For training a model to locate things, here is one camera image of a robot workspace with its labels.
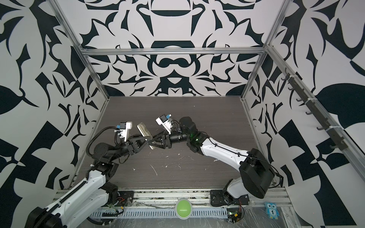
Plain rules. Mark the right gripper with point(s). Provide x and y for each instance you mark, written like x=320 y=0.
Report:
x=168 y=142

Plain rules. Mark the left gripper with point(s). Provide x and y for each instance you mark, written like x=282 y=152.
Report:
x=130 y=147

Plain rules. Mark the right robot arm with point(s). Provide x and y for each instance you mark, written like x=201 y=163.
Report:
x=256 y=173

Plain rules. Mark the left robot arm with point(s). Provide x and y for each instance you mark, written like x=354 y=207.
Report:
x=93 y=192

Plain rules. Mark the green push button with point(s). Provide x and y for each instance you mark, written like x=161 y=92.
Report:
x=183 y=209

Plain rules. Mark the small electronics board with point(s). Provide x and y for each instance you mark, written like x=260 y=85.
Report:
x=234 y=215

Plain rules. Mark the blue owl number tag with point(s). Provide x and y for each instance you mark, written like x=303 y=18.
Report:
x=272 y=210

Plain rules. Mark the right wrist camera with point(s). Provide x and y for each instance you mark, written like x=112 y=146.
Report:
x=166 y=122

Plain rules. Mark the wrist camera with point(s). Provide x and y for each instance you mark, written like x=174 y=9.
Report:
x=122 y=132
x=166 y=122

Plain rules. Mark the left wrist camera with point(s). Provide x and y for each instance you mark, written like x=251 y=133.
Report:
x=122 y=132

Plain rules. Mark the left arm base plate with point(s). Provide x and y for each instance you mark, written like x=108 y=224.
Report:
x=123 y=198

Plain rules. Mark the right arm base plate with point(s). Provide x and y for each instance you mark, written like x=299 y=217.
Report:
x=219 y=198

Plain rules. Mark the white slotted cable duct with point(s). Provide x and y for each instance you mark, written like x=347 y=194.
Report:
x=217 y=213

